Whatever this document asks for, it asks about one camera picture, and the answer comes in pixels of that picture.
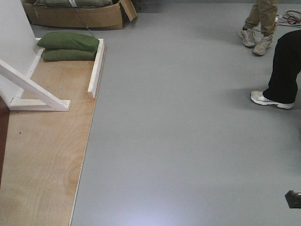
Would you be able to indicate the plywood floor board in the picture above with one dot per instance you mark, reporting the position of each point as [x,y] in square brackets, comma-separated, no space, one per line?
[45,147]

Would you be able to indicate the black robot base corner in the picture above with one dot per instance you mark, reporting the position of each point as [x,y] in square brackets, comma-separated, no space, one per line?
[293,199]

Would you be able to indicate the seated person black trousers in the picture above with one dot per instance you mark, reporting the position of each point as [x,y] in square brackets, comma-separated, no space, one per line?
[282,87]

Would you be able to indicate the standing person khaki trousers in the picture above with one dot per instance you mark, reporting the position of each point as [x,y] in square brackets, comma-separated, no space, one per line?
[263,13]

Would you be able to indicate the lower green sandbag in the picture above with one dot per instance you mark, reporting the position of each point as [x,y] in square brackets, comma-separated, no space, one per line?
[68,55]

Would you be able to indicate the open cardboard box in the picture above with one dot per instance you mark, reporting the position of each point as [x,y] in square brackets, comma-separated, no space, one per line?
[109,17]

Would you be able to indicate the upper green sandbag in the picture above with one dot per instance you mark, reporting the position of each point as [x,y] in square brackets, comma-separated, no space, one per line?
[68,40]

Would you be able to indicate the olive green sack bale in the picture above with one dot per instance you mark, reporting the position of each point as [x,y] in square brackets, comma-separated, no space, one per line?
[73,3]

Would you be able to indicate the brown wooden door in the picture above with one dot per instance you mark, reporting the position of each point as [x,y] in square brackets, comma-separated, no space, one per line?
[4,120]

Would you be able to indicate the green sandbag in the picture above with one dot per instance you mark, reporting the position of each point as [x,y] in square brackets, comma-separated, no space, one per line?
[68,55]
[68,40]

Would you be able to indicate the white wall panel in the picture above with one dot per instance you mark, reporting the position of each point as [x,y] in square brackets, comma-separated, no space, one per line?
[17,41]

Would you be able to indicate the far white triangular brace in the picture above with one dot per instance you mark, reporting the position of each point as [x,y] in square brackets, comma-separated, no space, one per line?
[35,91]

